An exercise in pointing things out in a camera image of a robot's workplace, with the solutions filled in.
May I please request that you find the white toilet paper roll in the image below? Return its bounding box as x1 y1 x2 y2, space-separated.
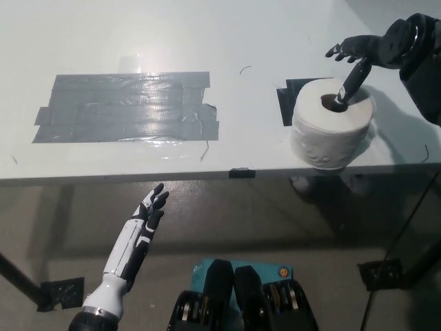
289 77 376 170

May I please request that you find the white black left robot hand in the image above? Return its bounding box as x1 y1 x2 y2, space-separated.
83 183 170 317

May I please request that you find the white shoe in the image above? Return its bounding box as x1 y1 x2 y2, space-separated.
289 175 311 192

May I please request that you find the grey duct tape patch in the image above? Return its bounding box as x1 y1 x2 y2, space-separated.
32 71 221 145

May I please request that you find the black teal robot torso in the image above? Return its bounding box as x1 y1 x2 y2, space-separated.
167 258 320 331

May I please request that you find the thin black cable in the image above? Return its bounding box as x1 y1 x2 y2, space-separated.
358 289 378 331

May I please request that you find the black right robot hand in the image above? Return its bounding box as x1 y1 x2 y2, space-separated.
325 13 420 112

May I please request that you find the small black tape piece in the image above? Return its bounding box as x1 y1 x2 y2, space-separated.
227 168 256 179

